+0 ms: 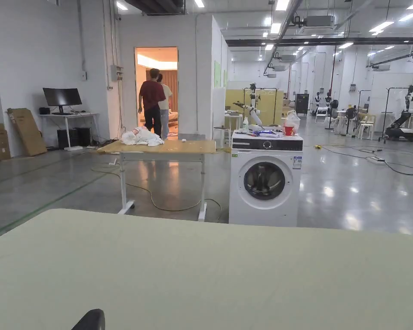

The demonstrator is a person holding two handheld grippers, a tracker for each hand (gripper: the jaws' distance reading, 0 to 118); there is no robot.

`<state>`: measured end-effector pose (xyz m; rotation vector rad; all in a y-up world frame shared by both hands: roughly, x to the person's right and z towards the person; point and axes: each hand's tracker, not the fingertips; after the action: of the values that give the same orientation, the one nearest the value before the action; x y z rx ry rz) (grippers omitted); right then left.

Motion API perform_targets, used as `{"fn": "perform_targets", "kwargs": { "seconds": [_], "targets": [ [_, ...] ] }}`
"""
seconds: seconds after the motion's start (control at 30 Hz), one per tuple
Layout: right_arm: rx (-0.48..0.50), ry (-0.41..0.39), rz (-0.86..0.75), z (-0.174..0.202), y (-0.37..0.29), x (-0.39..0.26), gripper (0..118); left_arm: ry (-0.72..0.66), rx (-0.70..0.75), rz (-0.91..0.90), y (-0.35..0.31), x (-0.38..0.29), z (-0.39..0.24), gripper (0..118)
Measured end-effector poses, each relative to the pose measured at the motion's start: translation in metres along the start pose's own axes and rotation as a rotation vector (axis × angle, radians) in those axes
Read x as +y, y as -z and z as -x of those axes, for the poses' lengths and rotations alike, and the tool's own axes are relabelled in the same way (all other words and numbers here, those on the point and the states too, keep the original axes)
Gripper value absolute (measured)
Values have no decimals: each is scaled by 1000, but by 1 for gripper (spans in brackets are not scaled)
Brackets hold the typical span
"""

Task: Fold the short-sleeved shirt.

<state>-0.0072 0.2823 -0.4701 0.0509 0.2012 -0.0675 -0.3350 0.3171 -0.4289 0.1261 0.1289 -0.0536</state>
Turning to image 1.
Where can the black cabinet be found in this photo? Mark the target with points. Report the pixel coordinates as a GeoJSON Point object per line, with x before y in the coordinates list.
{"type": "Point", "coordinates": [302, 103]}

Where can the black standing fan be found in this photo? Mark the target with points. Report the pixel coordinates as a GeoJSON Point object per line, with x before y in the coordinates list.
{"type": "Point", "coordinates": [333, 105]}

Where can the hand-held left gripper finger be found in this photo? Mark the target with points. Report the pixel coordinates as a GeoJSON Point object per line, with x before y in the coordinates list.
{"type": "Point", "coordinates": [91, 319]}

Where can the bed with pale green sheet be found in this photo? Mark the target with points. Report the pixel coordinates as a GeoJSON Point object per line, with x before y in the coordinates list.
{"type": "Point", "coordinates": [192, 275]}

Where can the white washing machine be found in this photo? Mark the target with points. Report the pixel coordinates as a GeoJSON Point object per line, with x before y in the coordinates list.
{"type": "Point", "coordinates": [265, 192]}

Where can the white robot on black base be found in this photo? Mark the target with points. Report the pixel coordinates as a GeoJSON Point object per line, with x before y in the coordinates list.
{"type": "Point", "coordinates": [404, 127]}

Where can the black garment rack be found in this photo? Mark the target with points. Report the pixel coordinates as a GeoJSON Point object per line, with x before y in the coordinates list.
{"type": "Point", "coordinates": [273, 99]}

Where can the white desk with monitor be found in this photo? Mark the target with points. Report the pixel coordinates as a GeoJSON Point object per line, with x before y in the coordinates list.
{"type": "Point", "coordinates": [69, 115]}

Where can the white robot with arms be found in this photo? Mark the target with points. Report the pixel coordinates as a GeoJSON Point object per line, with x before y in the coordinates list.
{"type": "Point", "coordinates": [254, 110]}

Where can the flat brown carton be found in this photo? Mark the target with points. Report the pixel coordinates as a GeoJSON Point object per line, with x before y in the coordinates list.
{"type": "Point", "coordinates": [27, 132]}

